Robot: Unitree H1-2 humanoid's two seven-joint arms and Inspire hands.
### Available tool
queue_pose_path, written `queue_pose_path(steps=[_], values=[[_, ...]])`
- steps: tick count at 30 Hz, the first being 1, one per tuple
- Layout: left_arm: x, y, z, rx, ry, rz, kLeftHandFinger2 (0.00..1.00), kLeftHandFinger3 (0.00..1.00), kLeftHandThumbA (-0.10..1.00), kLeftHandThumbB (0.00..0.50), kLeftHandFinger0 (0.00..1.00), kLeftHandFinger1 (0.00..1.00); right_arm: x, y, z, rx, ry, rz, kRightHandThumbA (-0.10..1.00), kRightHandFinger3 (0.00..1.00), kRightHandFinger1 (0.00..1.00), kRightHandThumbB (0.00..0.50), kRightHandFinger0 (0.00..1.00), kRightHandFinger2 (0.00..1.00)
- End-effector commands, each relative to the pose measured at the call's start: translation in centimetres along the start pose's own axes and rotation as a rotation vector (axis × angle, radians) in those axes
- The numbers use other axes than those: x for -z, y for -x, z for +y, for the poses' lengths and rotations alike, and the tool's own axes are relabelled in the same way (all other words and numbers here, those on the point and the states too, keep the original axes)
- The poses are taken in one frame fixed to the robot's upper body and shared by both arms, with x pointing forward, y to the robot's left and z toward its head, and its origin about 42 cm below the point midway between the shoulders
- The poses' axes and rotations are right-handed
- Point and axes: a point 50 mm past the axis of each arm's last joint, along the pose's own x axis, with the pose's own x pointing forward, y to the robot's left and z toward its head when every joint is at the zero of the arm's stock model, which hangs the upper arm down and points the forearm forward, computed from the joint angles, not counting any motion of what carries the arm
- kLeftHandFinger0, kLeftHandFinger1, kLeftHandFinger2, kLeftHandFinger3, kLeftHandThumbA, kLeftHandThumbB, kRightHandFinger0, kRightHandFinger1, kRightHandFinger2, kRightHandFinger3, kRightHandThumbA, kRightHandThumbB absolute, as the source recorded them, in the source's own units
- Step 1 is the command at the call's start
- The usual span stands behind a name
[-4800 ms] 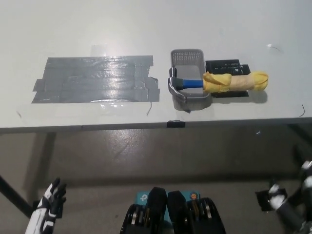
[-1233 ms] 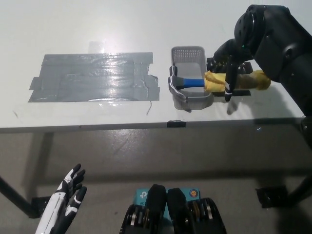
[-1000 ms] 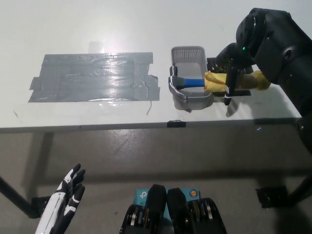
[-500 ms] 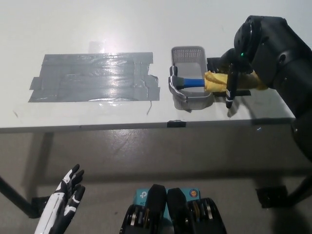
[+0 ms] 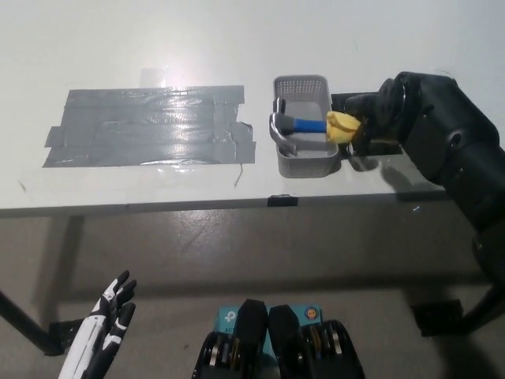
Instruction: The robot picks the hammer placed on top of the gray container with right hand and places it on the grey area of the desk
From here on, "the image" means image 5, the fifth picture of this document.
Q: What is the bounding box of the black teal robot body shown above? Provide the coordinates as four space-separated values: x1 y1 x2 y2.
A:
191 298 366 379

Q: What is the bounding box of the small black tape piece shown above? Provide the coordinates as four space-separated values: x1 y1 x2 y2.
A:
267 193 299 208

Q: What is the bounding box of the blue hammer with yellow wrap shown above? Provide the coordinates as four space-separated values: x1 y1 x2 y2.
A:
268 98 362 157

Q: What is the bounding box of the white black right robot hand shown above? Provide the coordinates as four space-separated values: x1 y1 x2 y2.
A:
345 73 408 154

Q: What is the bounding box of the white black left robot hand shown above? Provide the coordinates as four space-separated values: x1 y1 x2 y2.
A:
57 270 137 379

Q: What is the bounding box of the gray perforated plastic basket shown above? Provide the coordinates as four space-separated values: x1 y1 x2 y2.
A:
272 74 342 178

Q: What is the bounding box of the black table leg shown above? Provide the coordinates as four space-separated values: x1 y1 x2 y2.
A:
0 290 52 355
463 282 505 336

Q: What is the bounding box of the gray duct tape patch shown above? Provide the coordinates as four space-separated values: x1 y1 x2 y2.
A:
42 84 256 169

